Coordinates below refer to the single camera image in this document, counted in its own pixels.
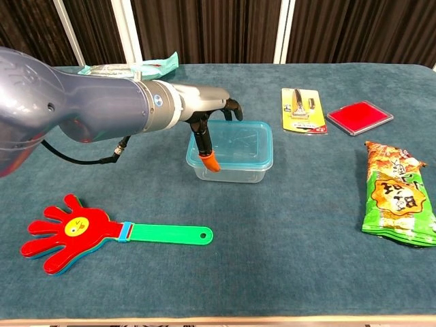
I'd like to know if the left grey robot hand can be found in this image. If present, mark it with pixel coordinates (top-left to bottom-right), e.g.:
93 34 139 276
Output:
173 83 244 173

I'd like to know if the blue plastic container lid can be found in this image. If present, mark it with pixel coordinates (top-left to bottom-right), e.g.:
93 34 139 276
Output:
185 119 275 171

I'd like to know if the clear plastic container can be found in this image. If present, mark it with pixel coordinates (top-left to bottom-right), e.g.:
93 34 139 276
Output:
185 121 275 184

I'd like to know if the teal snack packet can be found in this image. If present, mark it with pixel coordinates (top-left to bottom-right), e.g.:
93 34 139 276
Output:
77 51 180 80

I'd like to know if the dark pleated curtain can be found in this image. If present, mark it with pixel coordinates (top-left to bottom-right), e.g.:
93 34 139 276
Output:
0 0 436 67

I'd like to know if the yellow razor blister pack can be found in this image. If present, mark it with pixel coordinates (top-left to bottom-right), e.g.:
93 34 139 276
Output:
281 87 329 136

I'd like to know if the red ink pad clear case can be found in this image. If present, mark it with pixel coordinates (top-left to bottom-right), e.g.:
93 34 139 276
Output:
326 99 395 137

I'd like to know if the teal velvet table cloth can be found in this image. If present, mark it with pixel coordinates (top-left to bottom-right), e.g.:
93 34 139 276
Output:
0 63 436 321

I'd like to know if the red hand clapper toy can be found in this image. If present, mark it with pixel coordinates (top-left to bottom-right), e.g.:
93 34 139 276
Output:
20 193 215 276

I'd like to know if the green orange snack bag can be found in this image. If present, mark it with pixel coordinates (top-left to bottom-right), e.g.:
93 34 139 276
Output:
360 140 436 249

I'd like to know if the white frame post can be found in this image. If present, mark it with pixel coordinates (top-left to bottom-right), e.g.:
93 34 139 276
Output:
52 0 86 67
111 0 144 65
273 0 296 65

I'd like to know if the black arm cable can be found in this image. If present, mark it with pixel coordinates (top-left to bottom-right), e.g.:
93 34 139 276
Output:
40 135 132 166

